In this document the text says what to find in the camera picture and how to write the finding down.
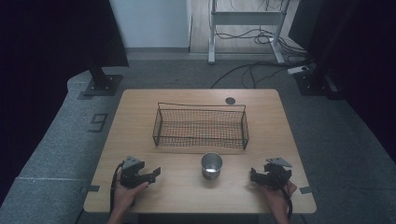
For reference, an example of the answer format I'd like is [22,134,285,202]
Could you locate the person's left hand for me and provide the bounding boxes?
[111,173,150,218]

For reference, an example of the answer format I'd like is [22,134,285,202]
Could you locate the white power strip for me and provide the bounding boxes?
[287,64,310,76]

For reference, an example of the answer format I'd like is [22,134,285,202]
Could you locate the person's right hand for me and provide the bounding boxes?
[261,180,298,219]

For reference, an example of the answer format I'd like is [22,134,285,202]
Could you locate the white metal desk frame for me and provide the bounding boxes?
[207,0,291,65]

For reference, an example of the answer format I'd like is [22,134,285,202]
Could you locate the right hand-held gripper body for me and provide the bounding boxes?
[262,157,293,191]

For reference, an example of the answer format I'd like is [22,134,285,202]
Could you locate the hand-held gripper black cable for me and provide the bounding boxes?
[108,161,125,215]
[278,179,294,220]

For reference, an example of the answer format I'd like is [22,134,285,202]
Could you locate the right hand-held gripper black cable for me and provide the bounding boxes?
[278,179,294,220]

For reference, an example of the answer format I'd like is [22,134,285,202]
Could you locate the left hand-held gripper black cable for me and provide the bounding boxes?
[108,161,125,215]

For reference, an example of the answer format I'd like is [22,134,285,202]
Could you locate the black stand with base plate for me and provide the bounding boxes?
[82,61,123,97]
[293,46,347,101]

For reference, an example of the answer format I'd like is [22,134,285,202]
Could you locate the silver metal cup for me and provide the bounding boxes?
[200,151,224,181]

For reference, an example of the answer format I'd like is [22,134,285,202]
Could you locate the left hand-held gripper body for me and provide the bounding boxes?
[120,155,148,189]

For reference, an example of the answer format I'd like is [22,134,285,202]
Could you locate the black curtain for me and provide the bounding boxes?
[0,0,130,206]
[288,0,396,162]

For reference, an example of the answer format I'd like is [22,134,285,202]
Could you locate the black wire mesh basket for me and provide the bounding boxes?
[151,102,250,150]

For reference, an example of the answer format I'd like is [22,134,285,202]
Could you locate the black floor cables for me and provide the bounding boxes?
[210,0,316,90]

